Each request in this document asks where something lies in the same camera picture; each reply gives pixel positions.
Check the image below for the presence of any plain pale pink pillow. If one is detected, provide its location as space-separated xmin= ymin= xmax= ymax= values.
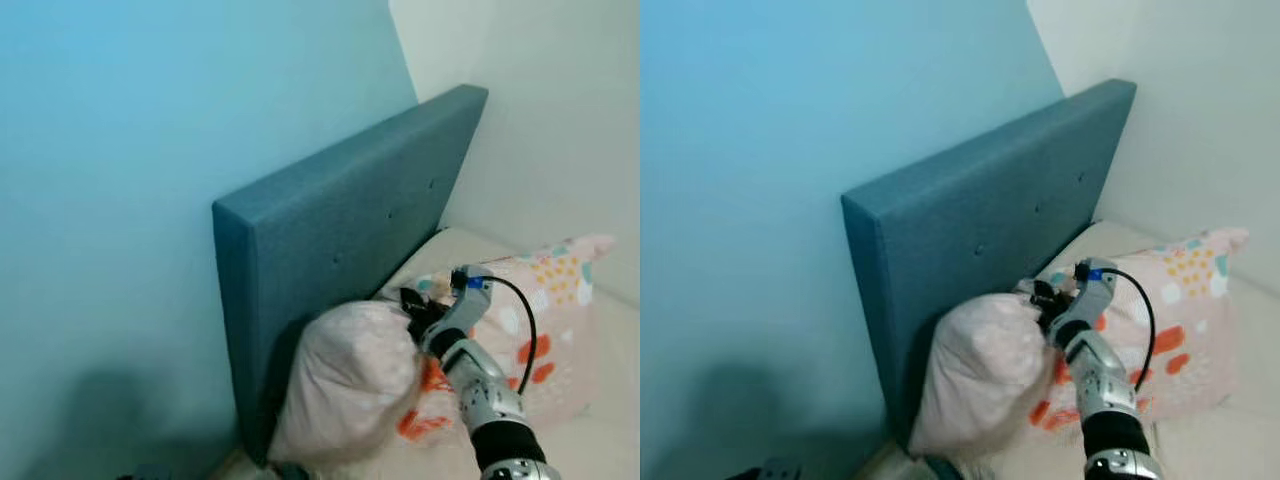
xmin=268 ymin=300 xmax=426 ymax=466
xmin=908 ymin=292 xmax=1061 ymax=461

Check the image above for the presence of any blue upholstered headboard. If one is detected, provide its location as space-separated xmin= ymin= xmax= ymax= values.
xmin=212 ymin=84 xmax=490 ymax=467
xmin=841 ymin=79 xmax=1138 ymax=451

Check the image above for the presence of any pink pillow with orange pattern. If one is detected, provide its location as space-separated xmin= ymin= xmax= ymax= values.
xmin=378 ymin=235 xmax=617 ymax=441
xmin=1015 ymin=228 xmax=1251 ymax=433

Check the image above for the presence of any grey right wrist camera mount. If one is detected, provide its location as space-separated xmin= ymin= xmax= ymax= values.
xmin=432 ymin=266 xmax=493 ymax=346
xmin=1050 ymin=262 xmax=1116 ymax=341

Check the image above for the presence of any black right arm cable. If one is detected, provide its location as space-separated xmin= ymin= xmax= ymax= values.
xmin=1075 ymin=258 xmax=1158 ymax=393
xmin=452 ymin=265 xmax=538 ymax=396

